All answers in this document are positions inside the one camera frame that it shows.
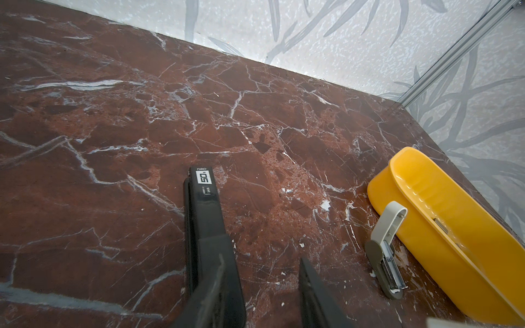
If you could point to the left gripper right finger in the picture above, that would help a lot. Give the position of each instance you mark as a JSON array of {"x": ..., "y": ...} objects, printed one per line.
[{"x": 318, "y": 307}]

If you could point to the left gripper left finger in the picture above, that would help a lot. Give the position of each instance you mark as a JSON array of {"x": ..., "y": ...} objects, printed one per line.
[{"x": 206, "y": 307}]

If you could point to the beige small stapler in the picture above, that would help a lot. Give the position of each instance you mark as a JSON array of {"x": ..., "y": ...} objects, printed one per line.
[{"x": 381, "y": 254}]

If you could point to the yellow plastic tray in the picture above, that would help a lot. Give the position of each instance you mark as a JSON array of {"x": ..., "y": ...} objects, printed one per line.
[{"x": 473, "y": 258}]

